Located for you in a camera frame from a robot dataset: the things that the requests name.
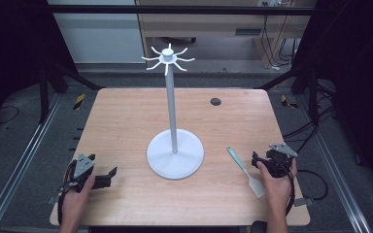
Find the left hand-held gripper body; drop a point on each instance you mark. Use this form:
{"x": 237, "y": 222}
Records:
{"x": 82, "y": 166}

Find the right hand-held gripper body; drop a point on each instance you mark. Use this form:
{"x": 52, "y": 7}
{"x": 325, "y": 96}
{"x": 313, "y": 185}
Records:
{"x": 278, "y": 163}

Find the white hook stand rack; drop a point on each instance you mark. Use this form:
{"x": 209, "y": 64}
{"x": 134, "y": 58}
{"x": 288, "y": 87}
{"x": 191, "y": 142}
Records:
{"x": 172, "y": 113}

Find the person's right hand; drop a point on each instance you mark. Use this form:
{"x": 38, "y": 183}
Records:
{"x": 278, "y": 192}

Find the person's left hand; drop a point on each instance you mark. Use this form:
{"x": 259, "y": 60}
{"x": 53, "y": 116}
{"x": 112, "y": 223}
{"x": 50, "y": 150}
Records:
{"x": 73, "y": 202}

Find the yellow black striped marker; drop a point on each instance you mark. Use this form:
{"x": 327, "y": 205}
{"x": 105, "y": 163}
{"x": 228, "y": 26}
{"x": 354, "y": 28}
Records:
{"x": 79, "y": 101}
{"x": 286, "y": 101}

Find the black chair part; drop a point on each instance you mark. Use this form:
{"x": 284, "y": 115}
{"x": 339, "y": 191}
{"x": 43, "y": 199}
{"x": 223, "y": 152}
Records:
{"x": 259, "y": 227}

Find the dark round table grommet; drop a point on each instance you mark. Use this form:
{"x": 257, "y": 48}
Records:
{"x": 215, "y": 101}

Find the white cabinet panel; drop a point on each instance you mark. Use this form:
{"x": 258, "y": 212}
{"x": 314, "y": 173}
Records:
{"x": 100, "y": 35}

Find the grey metal table bracket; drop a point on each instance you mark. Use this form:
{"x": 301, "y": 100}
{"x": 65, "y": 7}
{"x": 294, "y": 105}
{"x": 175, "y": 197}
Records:
{"x": 303, "y": 202}
{"x": 52, "y": 199}

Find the aluminium floor rail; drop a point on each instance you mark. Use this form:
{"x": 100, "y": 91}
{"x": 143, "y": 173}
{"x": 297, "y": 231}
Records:
{"x": 336, "y": 168}
{"x": 22, "y": 161}

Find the black metal frame stand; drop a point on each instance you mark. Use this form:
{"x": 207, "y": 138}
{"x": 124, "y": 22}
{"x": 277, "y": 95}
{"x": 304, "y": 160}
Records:
{"x": 313, "y": 97}
{"x": 43, "y": 93}

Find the black horizontal frame bar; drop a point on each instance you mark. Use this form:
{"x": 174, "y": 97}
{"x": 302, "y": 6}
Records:
{"x": 175, "y": 9}

